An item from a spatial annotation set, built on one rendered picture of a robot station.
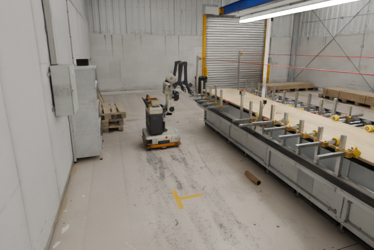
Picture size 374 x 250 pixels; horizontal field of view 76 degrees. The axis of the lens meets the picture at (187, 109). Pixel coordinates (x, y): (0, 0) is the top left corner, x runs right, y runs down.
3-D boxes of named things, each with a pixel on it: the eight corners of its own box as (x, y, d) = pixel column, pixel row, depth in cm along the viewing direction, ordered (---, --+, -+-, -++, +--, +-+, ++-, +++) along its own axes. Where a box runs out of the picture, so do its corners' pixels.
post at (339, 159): (335, 184, 223) (344, 135, 212) (333, 182, 227) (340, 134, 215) (339, 183, 224) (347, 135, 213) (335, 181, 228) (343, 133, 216)
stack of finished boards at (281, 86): (313, 87, 1110) (314, 83, 1106) (270, 89, 1032) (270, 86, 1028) (300, 84, 1180) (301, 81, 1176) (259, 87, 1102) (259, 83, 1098)
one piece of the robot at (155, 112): (149, 142, 446) (148, 98, 426) (145, 132, 496) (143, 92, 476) (167, 140, 456) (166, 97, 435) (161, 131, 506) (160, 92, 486)
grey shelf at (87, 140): (74, 163, 400) (62, 69, 362) (79, 143, 483) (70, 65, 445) (102, 159, 413) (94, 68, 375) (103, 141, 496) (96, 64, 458)
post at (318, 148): (314, 171, 246) (321, 126, 235) (311, 169, 250) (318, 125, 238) (317, 170, 247) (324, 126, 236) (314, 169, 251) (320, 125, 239)
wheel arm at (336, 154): (318, 160, 204) (319, 156, 203) (315, 158, 207) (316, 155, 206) (350, 154, 214) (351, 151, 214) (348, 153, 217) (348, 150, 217)
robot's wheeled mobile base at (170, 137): (146, 150, 443) (145, 137, 437) (141, 138, 502) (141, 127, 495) (181, 146, 463) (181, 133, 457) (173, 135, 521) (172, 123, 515)
